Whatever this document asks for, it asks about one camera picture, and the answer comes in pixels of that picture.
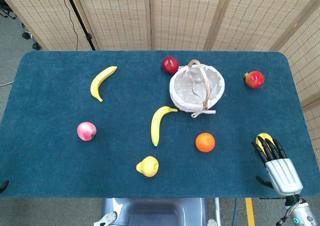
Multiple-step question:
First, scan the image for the orange fruit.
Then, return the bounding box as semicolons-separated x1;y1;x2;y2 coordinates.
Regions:
195;132;216;153

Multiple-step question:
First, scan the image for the wicker basket with fabric liner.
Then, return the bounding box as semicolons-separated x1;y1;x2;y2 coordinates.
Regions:
169;59;225;119

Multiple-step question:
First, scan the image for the black tripod pole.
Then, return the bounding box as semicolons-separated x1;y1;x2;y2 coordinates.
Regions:
61;0;97;51

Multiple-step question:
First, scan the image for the yellow toy lemon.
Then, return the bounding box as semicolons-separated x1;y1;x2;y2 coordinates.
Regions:
255;132;274;148

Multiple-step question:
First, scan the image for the black chair leg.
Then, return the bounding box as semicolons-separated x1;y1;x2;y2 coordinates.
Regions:
0;0;17;20

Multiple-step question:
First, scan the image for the blue table cloth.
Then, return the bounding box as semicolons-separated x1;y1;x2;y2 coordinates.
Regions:
0;50;320;199

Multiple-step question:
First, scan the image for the red toy apple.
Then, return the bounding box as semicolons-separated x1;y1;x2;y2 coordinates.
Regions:
161;56;180;75

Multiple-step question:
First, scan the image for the office chair caster base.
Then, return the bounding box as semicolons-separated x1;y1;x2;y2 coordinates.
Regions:
21;22;42;51

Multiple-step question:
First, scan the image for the blue-grey robot torso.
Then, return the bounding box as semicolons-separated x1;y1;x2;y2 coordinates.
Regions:
93;197;219;226

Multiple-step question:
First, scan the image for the thin black hanging cable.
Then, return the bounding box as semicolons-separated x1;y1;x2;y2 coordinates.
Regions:
58;0;79;51

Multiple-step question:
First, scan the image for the yellow toy pear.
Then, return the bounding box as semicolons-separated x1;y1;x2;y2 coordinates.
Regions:
135;155;160;178

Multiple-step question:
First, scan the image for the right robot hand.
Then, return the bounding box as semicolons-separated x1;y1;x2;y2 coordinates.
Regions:
251;133;304;196

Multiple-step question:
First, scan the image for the blue floor cable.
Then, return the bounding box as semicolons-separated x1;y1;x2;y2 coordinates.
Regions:
231;197;238;226

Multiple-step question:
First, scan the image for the yellow floor tape strip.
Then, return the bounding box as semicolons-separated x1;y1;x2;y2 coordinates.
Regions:
245;197;256;226

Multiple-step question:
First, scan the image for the yellow toy banana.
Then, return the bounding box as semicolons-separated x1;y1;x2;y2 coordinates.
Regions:
90;65;118;103
150;106;179;147

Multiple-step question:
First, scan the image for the red toy strawberry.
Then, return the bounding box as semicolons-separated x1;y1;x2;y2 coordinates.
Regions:
243;70;265;89

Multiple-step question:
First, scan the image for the white table leg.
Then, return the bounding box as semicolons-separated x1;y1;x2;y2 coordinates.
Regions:
214;197;222;226

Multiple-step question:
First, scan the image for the pink toy peach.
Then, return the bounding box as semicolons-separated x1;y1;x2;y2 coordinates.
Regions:
76;121;97;142

